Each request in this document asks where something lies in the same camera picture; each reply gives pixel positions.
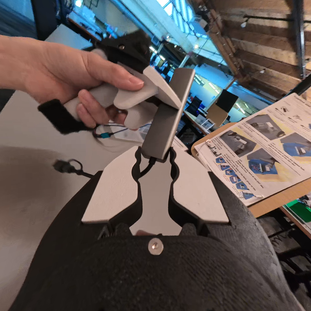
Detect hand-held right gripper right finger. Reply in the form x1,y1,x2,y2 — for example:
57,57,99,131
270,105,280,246
168,146,230,224

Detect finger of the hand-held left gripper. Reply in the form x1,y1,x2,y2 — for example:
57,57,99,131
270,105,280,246
119,62,183,110

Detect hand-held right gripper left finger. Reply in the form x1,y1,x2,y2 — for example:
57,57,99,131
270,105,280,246
81,146,143,224

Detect grey slim usb hub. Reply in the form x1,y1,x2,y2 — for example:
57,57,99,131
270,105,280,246
140,68,195,164

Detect black braided hub cable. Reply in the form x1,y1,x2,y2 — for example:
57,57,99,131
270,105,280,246
52,156,156,179

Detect person's left forearm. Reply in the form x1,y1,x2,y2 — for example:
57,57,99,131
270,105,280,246
0,34,23,90

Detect person's left hand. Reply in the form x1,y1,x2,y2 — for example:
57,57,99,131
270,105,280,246
10,36,145,131

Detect tan cardboard box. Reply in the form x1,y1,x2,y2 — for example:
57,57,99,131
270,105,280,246
206,104,229,127

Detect black monitor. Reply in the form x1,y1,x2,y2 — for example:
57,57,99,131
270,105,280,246
215,89,239,114

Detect printed instruction sheet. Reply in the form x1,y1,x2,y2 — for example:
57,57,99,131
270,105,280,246
194,93,311,207

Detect green printed sheet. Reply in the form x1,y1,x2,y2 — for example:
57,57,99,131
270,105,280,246
283,193,311,225

